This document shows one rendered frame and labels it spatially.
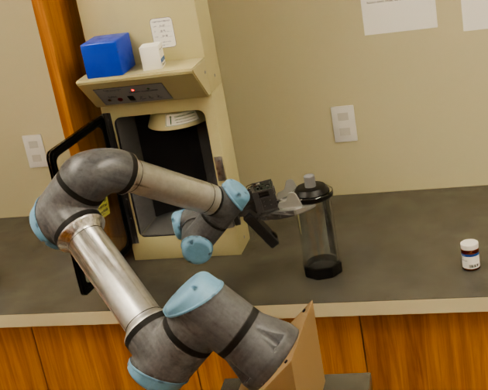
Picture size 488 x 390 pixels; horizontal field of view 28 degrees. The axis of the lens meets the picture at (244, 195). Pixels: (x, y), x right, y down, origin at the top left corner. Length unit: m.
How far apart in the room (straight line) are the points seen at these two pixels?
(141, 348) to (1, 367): 0.97
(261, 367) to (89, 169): 0.56
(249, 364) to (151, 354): 0.20
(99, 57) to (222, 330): 0.94
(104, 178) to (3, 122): 1.30
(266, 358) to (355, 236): 0.95
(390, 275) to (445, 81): 0.69
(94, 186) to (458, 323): 0.94
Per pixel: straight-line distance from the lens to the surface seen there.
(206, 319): 1.84
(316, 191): 2.42
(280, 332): 1.86
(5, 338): 2.78
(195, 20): 2.52
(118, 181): 2.08
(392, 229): 2.74
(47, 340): 2.73
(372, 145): 2.98
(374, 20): 2.88
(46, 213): 2.11
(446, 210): 2.83
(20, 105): 3.28
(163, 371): 1.91
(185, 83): 2.49
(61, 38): 2.63
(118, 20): 2.59
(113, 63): 2.51
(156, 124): 2.67
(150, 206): 2.86
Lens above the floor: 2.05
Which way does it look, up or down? 21 degrees down
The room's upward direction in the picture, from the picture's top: 10 degrees counter-clockwise
